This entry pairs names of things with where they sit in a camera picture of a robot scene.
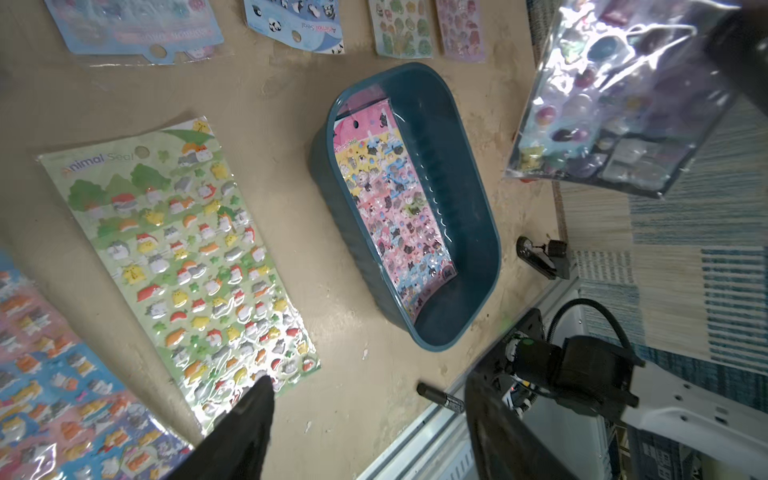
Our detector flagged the red blue sticker sheet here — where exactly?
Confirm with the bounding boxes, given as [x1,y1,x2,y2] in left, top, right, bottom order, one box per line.
[1,254,192,479]

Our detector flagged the white green frog sticker sheet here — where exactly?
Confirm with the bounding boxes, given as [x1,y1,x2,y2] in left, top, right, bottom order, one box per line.
[368,0,435,59]

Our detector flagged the black marker pen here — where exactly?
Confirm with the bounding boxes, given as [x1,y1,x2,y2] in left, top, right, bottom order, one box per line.
[416,382,465,414]

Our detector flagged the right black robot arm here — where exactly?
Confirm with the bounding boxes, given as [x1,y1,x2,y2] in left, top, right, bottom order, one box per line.
[507,1,767,479]

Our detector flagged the pink cat sticker sheet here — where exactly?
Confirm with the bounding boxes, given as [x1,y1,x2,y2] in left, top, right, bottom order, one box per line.
[334,99,457,321]

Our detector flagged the green yellow sticker sheet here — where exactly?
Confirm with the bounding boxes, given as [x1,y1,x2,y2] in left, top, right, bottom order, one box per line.
[39,117,320,433]

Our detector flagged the lilac character sticker sheet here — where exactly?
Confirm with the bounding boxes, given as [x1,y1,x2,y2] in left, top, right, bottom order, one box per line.
[435,0,486,63]

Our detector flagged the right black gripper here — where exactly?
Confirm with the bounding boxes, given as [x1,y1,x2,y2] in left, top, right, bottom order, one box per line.
[704,1,767,116]

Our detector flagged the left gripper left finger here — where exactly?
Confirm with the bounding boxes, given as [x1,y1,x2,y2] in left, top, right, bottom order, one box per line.
[168,376,275,480]

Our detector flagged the light blue sticker sheet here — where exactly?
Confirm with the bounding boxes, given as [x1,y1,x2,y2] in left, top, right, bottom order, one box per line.
[45,0,224,65]

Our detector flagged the teal plastic storage box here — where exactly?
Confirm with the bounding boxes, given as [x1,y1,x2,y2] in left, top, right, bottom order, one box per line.
[308,63,501,352]

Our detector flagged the penguin sticker sheet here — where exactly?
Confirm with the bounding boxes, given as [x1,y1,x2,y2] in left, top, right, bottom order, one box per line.
[244,0,345,55]

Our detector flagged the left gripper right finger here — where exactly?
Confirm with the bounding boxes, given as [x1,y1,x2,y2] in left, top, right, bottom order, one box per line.
[464,372,575,480]

